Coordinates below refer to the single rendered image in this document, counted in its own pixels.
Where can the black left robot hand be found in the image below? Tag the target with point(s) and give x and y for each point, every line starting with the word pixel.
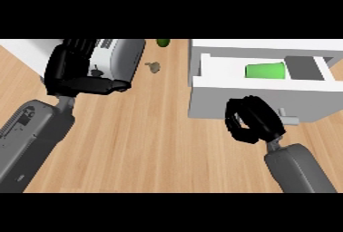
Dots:
pixel 72 75

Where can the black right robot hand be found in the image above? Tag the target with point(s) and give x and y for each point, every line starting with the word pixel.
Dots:
pixel 257 119

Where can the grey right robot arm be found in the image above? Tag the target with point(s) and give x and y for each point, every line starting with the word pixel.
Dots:
pixel 298 167

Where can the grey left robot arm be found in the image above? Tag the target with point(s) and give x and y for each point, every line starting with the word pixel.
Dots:
pixel 32 142

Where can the white open drawer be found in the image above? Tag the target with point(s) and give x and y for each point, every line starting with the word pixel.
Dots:
pixel 264 87

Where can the green cup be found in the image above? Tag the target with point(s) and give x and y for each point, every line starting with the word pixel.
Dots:
pixel 267 70

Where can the white and grey toaster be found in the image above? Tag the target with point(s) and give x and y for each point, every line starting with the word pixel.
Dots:
pixel 118 59

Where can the white block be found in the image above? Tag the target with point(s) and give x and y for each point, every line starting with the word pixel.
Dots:
pixel 28 54

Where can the small grey-brown object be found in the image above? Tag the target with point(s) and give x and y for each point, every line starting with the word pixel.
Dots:
pixel 155 66

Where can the dark green round vegetable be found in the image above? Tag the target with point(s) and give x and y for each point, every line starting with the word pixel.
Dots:
pixel 164 42

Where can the white cabinet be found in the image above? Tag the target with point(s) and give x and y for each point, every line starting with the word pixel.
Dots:
pixel 269 45

